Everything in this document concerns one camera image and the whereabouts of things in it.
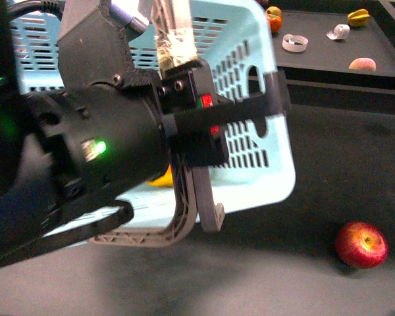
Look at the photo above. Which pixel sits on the yellow star fruit far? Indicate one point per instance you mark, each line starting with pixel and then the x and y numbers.
pixel 358 18

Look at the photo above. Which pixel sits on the pink peach right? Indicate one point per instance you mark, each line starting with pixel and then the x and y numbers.
pixel 363 63

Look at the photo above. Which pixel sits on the light blue plastic shopping basket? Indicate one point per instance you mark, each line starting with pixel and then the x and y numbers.
pixel 232 36

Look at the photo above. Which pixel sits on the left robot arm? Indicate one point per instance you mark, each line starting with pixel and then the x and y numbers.
pixel 25 169

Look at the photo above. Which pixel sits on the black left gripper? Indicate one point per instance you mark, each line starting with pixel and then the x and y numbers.
pixel 103 130

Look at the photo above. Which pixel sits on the red apple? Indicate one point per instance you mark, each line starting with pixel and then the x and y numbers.
pixel 361 245

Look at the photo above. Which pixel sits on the yellow red mango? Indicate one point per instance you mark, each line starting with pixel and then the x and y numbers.
pixel 163 181

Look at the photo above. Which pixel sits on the orange persimmon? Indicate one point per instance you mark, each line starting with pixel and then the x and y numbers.
pixel 275 23

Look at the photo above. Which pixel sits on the white tape roll front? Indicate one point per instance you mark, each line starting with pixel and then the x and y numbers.
pixel 294 43

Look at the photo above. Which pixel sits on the grey basket handle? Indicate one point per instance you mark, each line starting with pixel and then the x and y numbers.
pixel 192 186

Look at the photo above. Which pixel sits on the white tape roll far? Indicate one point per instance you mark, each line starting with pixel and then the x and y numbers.
pixel 340 32

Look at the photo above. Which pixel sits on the black fruit display table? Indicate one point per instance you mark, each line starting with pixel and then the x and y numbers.
pixel 327 60

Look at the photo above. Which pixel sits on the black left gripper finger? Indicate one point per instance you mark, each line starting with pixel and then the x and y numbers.
pixel 275 101

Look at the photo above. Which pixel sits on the white tape roll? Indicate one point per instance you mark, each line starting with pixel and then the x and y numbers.
pixel 294 43
pixel 340 32

